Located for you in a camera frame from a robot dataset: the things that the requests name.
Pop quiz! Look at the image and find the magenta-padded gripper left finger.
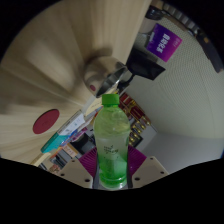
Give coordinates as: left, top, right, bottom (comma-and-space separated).
57, 146, 100, 190

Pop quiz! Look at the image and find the flat round red coaster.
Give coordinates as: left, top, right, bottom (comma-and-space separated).
32, 108, 61, 135

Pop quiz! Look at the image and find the steel cup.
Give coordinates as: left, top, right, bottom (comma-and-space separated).
83, 54, 129, 99

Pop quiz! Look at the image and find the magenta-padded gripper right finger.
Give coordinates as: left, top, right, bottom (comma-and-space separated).
126, 145, 170, 189

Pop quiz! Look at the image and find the purple sign board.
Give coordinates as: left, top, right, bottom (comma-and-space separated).
145, 23, 183, 63

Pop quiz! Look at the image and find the grey ribbed cushion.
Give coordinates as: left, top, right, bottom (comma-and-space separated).
159, 1, 203, 34

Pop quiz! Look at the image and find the green drink bottle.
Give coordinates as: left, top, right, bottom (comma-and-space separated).
92, 93, 131, 190

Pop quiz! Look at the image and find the black suitcase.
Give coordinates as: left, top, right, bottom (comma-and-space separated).
195, 29, 224, 74

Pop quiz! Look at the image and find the black office chair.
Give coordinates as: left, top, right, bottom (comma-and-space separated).
124, 46, 167, 84

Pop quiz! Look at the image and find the black bag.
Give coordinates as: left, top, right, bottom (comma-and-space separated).
144, 4, 166, 21

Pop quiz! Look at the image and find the white book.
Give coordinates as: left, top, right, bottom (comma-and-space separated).
57, 111, 86, 136

